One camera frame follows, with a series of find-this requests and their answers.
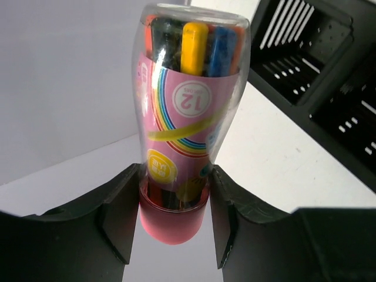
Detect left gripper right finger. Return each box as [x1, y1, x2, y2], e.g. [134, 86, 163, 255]
[210, 166, 375, 281]

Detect black slotted organizer container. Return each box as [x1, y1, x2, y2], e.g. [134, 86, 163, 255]
[248, 1, 375, 190]

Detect crayon bottle with pink cap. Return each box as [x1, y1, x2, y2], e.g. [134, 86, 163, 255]
[132, 3, 250, 245]

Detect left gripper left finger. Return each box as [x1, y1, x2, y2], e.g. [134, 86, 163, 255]
[1, 164, 139, 281]

